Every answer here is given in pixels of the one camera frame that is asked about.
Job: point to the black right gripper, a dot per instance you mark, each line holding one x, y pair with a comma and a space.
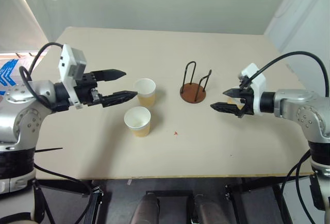
248, 100

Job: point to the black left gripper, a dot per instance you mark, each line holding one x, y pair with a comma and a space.
86, 87

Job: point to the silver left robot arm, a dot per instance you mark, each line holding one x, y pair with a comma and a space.
38, 90

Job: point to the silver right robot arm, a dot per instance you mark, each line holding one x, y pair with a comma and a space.
296, 105

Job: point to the white and tan paper cup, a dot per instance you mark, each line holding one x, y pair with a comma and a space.
138, 121
145, 90

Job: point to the small white tape piece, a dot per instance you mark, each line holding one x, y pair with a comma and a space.
129, 182

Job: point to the cardboard box with blue print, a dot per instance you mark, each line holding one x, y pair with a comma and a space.
7, 72

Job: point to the dark rounded shape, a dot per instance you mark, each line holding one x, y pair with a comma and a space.
208, 209
145, 208

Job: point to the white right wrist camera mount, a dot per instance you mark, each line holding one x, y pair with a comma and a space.
257, 79

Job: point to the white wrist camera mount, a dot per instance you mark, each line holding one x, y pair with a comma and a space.
65, 61
257, 79

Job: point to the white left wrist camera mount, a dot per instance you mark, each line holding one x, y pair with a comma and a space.
65, 61

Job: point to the black table frame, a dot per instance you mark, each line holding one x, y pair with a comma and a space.
247, 203

